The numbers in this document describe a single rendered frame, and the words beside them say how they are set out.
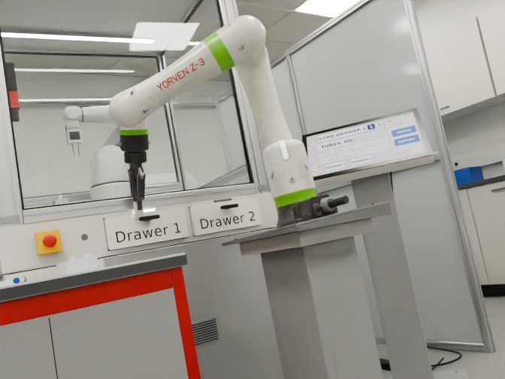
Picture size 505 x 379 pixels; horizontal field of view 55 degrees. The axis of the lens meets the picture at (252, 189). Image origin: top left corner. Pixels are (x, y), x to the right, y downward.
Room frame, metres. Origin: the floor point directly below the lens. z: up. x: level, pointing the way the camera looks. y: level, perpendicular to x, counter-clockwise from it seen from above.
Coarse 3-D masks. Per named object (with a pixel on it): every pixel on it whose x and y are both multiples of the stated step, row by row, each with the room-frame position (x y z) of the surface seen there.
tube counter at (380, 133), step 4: (372, 132) 2.06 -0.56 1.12; (376, 132) 2.05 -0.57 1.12; (380, 132) 2.04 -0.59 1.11; (384, 132) 2.04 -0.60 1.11; (356, 136) 2.08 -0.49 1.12; (360, 136) 2.07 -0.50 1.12; (364, 136) 2.06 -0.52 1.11; (368, 136) 2.05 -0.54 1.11; (372, 136) 2.05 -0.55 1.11; (376, 136) 2.04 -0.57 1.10; (380, 136) 2.03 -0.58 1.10; (344, 140) 2.09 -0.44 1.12; (348, 140) 2.08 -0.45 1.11; (352, 140) 2.07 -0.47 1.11; (356, 140) 2.06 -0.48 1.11; (360, 140) 2.05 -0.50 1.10; (364, 140) 2.05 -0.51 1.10; (344, 144) 2.07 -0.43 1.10
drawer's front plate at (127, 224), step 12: (120, 216) 1.65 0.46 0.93; (132, 216) 1.67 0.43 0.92; (144, 216) 1.69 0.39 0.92; (168, 216) 1.74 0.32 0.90; (180, 216) 1.76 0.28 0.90; (108, 228) 1.63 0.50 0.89; (120, 228) 1.65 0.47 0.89; (132, 228) 1.67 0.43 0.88; (144, 228) 1.69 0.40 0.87; (156, 228) 1.71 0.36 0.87; (168, 228) 1.73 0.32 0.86; (180, 228) 1.76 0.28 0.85; (108, 240) 1.63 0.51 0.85; (120, 240) 1.65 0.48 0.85; (132, 240) 1.67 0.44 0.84; (144, 240) 1.69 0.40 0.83; (156, 240) 1.71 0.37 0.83; (168, 240) 1.73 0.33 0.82
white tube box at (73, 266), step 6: (84, 258) 1.35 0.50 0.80; (90, 258) 1.36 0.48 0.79; (96, 258) 1.37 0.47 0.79; (60, 264) 1.37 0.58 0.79; (66, 264) 1.32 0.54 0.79; (72, 264) 1.33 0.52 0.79; (78, 264) 1.34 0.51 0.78; (84, 264) 1.34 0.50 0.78; (90, 264) 1.35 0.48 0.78; (96, 264) 1.36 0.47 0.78; (60, 270) 1.38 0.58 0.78; (66, 270) 1.32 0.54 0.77; (72, 270) 1.33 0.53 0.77; (78, 270) 1.33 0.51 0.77; (84, 270) 1.34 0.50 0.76
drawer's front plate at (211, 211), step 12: (216, 204) 1.84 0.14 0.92; (228, 204) 1.86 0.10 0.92; (240, 204) 1.89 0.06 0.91; (252, 204) 1.91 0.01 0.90; (192, 216) 1.78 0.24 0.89; (204, 216) 1.81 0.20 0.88; (216, 216) 1.83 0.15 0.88; (228, 216) 1.86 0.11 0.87; (192, 228) 1.79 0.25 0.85; (216, 228) 1.83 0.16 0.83; (228, 228) 1.85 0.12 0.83
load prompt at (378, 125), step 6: (360, 126) 2.11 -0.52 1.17; (366, 126) 2.10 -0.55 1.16; (372, 126) 2.08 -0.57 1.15; (378, 126) 2.07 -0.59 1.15; (384, 126) 2.06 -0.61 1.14; (336, 132) 2.13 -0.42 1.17; (342, 132) 2.12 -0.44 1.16; (348, 132) 2.11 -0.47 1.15; (354, 132) 2.10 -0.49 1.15; (360, 132) 2.08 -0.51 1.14; (318, 138) 2.15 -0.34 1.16; (324, 138) 2.13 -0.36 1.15; (330, 138) 2.12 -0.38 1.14; (336, 138) 2.11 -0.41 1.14
